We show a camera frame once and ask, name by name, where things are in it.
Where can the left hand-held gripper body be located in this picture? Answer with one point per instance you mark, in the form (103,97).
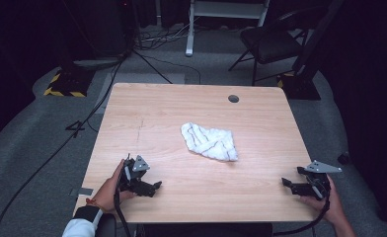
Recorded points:
(134,182)

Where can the person's left hand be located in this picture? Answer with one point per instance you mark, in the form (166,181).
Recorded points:
(107,194)

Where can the black stand with striped base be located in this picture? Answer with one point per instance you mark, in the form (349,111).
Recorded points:
(301,87)

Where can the white metal stand frame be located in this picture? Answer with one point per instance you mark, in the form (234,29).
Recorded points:
(190,33)

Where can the black folding chair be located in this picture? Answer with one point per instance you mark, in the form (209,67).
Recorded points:
(270,44)

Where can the white striped towel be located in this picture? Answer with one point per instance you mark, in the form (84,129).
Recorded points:
(211,143)

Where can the grey tape piece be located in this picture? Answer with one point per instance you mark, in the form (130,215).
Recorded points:
(84,191)

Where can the round grey table grommet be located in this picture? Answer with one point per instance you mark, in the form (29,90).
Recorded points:
(233,98)

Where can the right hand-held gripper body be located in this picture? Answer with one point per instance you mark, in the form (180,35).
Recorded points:
(316,189)

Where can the small black floor object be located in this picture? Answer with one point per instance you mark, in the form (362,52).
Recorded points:
(344,158)

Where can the black yellow striped base plate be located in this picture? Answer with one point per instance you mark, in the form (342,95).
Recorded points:
(70,84)

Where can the person's right hand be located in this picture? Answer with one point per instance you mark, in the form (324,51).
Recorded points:
(333,207)

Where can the dark equipment cabinet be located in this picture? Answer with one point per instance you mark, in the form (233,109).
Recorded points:
(112,29)

